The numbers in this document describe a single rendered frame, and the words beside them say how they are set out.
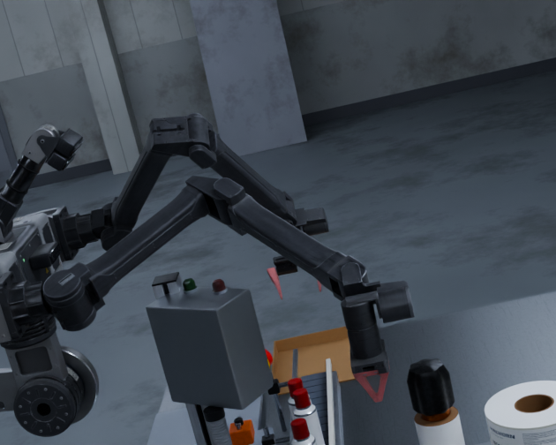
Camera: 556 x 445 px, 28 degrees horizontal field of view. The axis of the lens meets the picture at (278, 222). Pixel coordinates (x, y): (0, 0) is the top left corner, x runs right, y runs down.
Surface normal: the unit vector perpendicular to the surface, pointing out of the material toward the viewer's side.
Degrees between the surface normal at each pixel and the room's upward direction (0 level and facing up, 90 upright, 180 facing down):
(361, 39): 90
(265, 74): 77
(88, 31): 90
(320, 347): 0
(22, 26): 90
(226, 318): 90
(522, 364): 0
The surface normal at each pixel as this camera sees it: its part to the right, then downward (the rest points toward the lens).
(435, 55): -0.04, 0.28
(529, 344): -0.23, -0.94
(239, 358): 0.78, -0.01
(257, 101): -0.08, 0.06
